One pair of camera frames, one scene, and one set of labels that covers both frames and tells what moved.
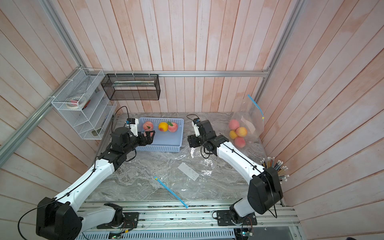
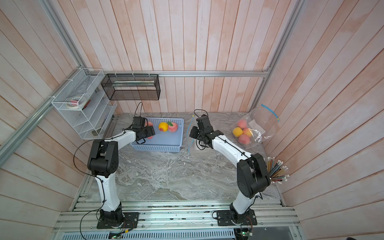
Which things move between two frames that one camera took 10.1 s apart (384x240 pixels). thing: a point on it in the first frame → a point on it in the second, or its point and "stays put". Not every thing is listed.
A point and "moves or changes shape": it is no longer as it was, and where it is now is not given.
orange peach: x=241 y=131 moves or changes shape
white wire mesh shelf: x=84 y=104 stays put
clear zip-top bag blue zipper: x=245 y=126 moves or changes shape
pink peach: x=172 y=127 stays put
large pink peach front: x=234 y=124 → x=242 y=123
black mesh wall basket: x=132 y=86 stays put
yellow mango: x=163 y=126 stays put
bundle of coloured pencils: x=278 y=165 stays put
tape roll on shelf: x=76 y=102 stays put
